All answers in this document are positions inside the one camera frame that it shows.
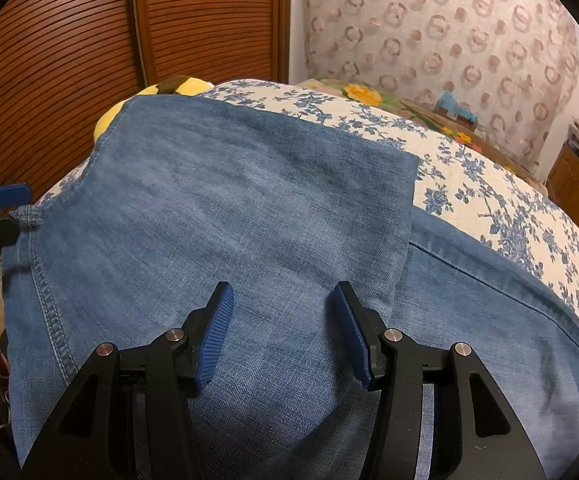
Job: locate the brown louvered wardrobe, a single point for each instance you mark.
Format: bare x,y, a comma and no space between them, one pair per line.
69,60

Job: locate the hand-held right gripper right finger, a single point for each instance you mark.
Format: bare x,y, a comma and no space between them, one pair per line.
352,335

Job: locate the yellow plush toy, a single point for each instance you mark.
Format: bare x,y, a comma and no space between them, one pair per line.
111,120

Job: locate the blue crumpled cloth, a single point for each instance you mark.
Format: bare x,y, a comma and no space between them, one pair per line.
457,105

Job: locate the white blue floral bed sheet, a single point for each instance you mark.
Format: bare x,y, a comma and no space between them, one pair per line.
494,195

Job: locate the blue denim pants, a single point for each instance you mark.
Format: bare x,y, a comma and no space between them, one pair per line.
269,210

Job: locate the wooden sideboard cabinet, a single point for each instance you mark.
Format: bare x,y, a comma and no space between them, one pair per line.
569,177

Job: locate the small cardboard box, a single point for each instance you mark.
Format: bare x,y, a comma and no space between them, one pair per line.
462,121

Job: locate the circle patterned curtain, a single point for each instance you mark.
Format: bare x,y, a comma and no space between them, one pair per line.
444,35

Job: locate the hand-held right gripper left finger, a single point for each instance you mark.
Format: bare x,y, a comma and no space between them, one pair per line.
214,340

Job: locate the colourful flower blanket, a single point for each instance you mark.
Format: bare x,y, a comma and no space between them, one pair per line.
359,92

